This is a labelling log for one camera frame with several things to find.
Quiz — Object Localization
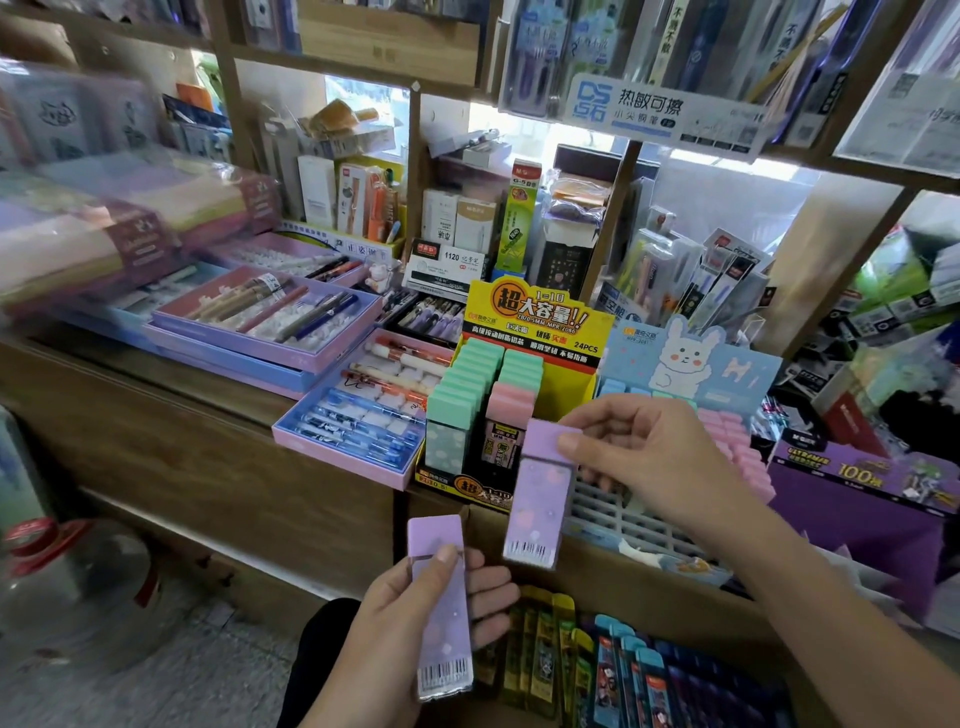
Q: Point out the person's left hand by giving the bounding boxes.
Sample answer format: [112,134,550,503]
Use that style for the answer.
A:
[341,545,521,710]

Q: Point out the person's right hand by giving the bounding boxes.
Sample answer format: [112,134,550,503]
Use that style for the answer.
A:
[556,395,753,531]

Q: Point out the purple pencil lead case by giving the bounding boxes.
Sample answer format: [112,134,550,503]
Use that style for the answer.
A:
[501,418,585,571]
[407,514,475,703]

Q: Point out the person's right forearm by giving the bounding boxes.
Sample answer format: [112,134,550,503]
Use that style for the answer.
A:
[701,487,960,728]

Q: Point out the person's left forearm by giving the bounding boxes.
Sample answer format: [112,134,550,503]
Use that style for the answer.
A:
[298,667,425,728]

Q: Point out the blue rabbit display box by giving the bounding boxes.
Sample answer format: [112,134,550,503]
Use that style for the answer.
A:
[561,315,783,588]

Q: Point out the yellow cardboard display box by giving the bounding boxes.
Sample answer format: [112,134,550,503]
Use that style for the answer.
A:
[414,279,618,516]

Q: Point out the row of yellow green packets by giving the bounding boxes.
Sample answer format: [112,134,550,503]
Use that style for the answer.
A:
[496,585,595,723]

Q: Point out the row of pink cases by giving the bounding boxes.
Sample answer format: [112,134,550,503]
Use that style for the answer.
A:
[696,408,778,505]

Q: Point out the person's black trousers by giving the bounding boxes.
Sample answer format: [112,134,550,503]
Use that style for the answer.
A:
[276,597,363,728]

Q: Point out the row of blue pens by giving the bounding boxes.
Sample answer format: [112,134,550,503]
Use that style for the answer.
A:
[294,388,423,468]

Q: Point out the black patterned packet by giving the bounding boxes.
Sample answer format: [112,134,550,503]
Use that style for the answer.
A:
[535,238,595,303]

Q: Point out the pink and blue pen tray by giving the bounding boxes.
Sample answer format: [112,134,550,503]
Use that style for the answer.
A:
[271,327,457,493]

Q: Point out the bunch of clear pen packets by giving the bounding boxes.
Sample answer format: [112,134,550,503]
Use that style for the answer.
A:
[618,206,777,335]

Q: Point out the row of white orange pens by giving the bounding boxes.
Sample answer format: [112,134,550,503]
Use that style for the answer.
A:
[341,339,453,408]

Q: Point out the black tray of pens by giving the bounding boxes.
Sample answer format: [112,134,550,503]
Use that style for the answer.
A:
[381,288,468,351]

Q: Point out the row of blue lead packets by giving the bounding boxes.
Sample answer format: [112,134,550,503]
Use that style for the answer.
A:
[591,613,678,728]

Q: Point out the white labelled refill box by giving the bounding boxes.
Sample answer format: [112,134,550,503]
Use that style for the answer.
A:
[402,238,490,303]

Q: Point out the clear bagged stationery pile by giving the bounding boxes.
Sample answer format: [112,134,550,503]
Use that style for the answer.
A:
[541,169,615,245]

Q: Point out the tall green yellow box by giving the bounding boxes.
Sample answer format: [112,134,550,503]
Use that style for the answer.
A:
[494,158,544,276]

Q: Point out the white pen box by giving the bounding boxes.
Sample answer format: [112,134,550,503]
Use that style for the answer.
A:
[420,187,460,247]
[454,198,498,255]

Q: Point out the wooden counter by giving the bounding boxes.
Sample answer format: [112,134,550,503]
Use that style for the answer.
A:
[0,328,796,661]

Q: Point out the row of dark blue packets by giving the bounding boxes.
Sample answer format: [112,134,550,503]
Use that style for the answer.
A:
[658,637,798,728]

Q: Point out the purple display box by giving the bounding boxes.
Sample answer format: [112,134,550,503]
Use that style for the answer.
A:
[766,430,960,610]

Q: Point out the bundle of dark pens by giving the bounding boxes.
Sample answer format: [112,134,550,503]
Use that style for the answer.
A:
[273,290,363,345]

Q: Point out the purple pen tray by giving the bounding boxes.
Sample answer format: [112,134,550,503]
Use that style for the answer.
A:
[148,264,385,375]

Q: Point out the bundle of brown pens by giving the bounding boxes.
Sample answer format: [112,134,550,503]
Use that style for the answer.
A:
[185,273,295,325]

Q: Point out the orange pen packet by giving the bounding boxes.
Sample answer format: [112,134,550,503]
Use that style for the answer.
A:
[336,162,393,243]

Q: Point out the white hanging sign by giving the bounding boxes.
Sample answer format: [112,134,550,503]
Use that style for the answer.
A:
[561,72,768,163]

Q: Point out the pile of green boxes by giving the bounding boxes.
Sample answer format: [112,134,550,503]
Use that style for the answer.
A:
[843,225,960,324]

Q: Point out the lilac pen tray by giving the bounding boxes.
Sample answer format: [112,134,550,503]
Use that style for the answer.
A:
[201,231,370,291]

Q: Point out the clear water jug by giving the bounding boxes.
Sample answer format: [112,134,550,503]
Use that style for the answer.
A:
[0,516,165,672]

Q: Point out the tall white box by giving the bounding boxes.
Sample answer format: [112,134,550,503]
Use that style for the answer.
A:
[297,154,339,231]

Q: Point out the pale blue pen tray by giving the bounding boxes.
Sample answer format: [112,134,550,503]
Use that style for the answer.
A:
[58,261,230,335]

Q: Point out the row of hanging pen packets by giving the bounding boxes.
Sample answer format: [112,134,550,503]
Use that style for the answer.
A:
[498,0,852,125]

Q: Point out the brown tape roll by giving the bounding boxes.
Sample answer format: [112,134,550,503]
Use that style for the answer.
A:
[306,98,381,141]

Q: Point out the wooden shelf unit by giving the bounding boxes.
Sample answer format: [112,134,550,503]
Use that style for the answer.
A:
[0,0,960,365]

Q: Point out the stack of white papers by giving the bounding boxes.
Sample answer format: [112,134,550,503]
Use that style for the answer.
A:
[834,0,960,180]

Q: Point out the stack of pastel paper packs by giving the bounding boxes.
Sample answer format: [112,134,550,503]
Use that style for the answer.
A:
[0,146,285,312]

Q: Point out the cat print purple packages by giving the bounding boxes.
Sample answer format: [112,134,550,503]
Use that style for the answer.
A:
[0,63,165,172]

